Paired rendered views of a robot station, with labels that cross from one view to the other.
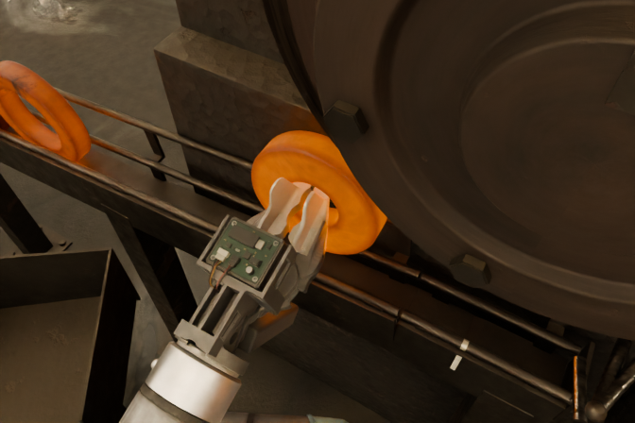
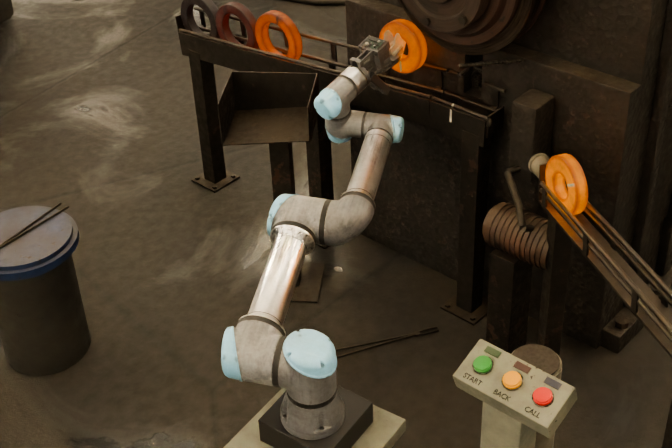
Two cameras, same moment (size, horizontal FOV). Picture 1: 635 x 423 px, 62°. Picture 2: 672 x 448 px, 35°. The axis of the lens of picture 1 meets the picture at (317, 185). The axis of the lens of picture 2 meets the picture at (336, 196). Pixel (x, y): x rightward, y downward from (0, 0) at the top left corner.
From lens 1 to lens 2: 259 cm
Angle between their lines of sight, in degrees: 20
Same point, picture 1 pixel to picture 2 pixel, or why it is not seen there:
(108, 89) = not seen: hidden behind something
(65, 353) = (288, 120)
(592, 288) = (447, 18)
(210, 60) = (368, 3)
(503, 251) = (432, 14)
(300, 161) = (396, 26)
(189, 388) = (352, 73)
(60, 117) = (294, 34)
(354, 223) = (413, 51)
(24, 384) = (271, 127)
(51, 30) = not seen: hidden behind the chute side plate
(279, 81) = (394, 10)
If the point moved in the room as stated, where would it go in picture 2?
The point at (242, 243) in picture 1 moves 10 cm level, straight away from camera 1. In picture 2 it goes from (373, 41) to (370, 25)
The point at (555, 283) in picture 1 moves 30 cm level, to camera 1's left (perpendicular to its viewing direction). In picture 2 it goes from (441, 19) to (327, 13)
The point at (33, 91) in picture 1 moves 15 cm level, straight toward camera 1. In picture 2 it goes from (285, 21) to (303, 40)
